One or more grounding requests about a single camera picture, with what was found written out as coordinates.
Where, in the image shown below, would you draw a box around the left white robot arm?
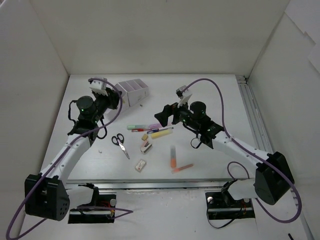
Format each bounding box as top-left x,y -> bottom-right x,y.
24,87 -> 122,221

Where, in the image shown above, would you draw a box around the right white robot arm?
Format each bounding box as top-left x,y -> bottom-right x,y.
154,101 -> 294,205

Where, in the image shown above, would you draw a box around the pink purple highlighter marker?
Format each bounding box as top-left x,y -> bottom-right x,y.
149,123 -> 161,129

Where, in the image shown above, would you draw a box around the blue gel pen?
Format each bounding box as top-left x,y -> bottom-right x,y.
146,127 -> 171,134

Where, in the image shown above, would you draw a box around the yellow highlighter marker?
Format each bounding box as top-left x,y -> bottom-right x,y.
150,128 -> 173,140

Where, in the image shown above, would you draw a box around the tan eraser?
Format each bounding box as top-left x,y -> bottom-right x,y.
141,134 -> 148,141

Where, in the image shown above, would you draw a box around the white pink desk organizer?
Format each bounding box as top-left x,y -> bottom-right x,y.
113,78 -> 150,115

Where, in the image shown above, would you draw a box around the red gel pen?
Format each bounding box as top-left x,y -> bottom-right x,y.
131,128 -> 151,133

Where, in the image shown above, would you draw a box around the orange capped marker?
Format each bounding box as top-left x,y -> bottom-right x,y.
170,145 -> 177,169

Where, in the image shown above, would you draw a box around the pink white stapler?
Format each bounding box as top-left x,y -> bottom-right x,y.
140,140 -> 153,154

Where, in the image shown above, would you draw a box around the green highlighter marker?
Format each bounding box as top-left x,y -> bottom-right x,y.
127,124 -> 149,130

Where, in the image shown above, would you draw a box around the slim orange highlighter pen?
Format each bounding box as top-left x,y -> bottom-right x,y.
171,163 -> 194,174

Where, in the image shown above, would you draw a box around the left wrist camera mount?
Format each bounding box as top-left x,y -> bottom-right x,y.
88,77 -> 108,96

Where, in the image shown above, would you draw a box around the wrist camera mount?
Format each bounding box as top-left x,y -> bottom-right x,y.
176,85 -> 192,108
88,77 -> 108,96

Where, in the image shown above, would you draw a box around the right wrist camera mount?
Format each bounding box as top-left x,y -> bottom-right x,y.
176,85 -> 192,108

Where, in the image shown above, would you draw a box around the black handled scissors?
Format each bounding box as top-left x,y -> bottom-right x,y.
111,133 -> 130,159

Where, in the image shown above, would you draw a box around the aluminium rail frame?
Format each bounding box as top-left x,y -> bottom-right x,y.
68,74 -> 272,188

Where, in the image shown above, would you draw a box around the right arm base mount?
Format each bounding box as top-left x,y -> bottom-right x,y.
205,191 -> 256,220

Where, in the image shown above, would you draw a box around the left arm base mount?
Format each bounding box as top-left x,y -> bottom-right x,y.
68,193 -> 117,224

